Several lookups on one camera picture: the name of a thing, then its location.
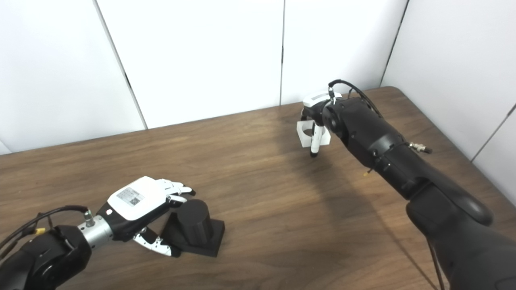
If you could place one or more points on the black cylinder peg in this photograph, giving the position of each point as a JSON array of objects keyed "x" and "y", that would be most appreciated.
[{"x": 197, "y": 225}]

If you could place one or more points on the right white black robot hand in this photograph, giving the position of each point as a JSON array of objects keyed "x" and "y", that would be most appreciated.
[{"x": 317, "y": 139}]

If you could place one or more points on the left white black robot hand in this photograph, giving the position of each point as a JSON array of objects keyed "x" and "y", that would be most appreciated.
[{"x": 133, "y": 197}]

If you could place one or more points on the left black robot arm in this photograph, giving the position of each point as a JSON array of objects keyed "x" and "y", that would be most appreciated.
[{"x": 48, "y": 257}]

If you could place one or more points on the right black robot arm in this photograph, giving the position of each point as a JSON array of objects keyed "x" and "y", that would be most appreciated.
[{"x": 383, "y": 145}]

